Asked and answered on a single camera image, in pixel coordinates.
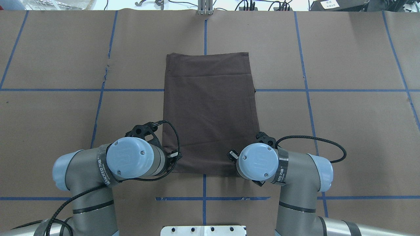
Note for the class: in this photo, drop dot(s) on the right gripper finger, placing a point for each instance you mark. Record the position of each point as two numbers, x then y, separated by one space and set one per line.
233 155

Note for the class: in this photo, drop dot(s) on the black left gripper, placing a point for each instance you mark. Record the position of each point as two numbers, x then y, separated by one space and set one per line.
171 158

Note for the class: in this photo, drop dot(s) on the dark brown t-shirt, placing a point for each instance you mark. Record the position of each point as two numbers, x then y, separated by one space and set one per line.
210 100

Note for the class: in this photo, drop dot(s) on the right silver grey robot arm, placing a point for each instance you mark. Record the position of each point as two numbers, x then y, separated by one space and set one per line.
301 177

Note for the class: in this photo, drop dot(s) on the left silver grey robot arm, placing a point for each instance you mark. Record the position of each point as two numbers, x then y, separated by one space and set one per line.
89 175

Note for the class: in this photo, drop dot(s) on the brown paper table cover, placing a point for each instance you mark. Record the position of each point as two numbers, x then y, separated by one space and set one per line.
75 80

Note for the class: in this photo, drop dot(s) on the black labelled box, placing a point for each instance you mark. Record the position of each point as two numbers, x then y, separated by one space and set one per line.
339 5

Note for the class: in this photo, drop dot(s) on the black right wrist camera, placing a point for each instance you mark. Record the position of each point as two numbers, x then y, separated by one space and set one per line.
262 137

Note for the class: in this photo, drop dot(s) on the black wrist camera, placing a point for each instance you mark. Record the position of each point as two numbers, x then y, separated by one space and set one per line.
262 137
146 132

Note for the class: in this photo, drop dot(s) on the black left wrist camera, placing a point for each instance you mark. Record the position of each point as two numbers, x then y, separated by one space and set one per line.
146 132

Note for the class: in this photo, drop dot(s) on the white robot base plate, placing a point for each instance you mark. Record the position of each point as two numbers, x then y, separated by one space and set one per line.
221 230

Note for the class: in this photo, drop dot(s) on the grey metal clamp bracket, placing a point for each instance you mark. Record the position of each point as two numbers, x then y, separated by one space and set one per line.
205 7

